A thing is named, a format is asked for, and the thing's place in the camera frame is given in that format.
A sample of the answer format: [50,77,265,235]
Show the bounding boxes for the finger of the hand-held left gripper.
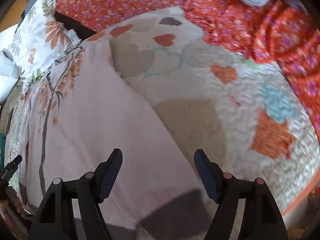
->
[0,155,23,188]

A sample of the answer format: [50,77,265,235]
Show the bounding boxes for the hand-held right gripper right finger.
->
[194,149,288,240]

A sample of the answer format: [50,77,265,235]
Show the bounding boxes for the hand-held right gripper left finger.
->
[29,148,123,240]

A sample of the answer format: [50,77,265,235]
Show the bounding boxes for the pink shirt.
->
[5,40,225,240]

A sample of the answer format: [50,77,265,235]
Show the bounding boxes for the teal box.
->
[0,134,6,167]

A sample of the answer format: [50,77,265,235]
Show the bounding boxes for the heart patterned quilt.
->
[0,6,320,233]

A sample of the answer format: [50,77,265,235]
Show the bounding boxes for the white floral pillow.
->
[9,0,83,92]

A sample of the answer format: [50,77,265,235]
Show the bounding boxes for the orange floral garment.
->
[184,0,320,147]

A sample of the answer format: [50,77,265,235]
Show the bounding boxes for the orange floral bedsheet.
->
[55,0,240,32]

